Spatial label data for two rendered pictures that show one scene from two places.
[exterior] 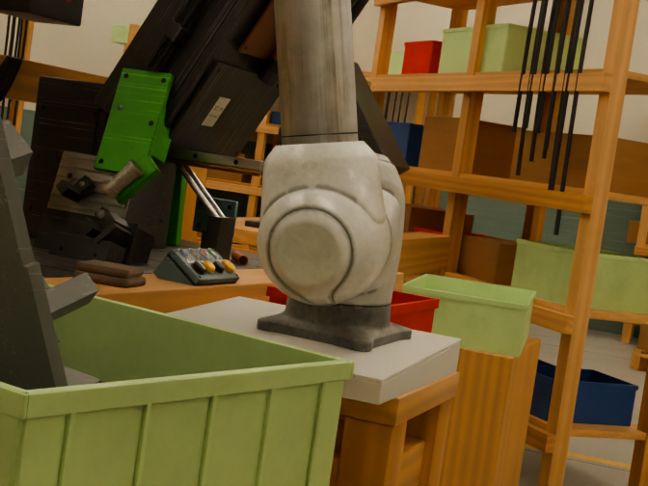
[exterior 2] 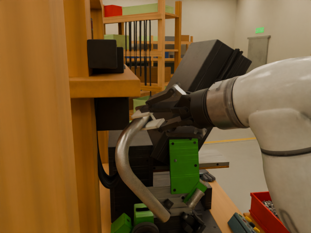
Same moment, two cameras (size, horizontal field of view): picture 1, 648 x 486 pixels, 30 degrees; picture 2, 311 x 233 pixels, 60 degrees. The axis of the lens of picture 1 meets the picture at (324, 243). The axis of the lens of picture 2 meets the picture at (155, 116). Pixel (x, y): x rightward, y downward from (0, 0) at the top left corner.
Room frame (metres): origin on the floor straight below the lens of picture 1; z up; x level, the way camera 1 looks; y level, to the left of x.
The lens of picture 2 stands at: (1.60, 1.02, 1.60)
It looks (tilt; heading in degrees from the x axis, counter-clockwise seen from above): 13 degrees down; 328
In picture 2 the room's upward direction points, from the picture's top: straight up
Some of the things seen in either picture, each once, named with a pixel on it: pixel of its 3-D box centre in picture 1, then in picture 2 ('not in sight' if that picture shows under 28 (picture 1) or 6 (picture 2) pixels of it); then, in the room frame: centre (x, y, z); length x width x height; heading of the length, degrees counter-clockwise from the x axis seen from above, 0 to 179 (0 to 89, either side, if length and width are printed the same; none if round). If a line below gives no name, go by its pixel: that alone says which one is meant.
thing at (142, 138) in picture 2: (105, 165); (130, 170); (2.64, 0.50, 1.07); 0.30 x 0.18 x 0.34; 156
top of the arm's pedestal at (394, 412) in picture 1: (329, 375); not in sight; (1.80, -0.04, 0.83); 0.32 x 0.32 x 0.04; 69
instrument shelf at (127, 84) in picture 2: not in sight; (96, 74); (2.59, 0.65, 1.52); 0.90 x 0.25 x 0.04; 156
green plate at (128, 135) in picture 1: (143, 122); (182, 162); (2.39, 0.39, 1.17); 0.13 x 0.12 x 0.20; 156
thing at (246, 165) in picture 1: (195, 158); (182, 160); (2.51, 0.29, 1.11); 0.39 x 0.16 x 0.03; 66
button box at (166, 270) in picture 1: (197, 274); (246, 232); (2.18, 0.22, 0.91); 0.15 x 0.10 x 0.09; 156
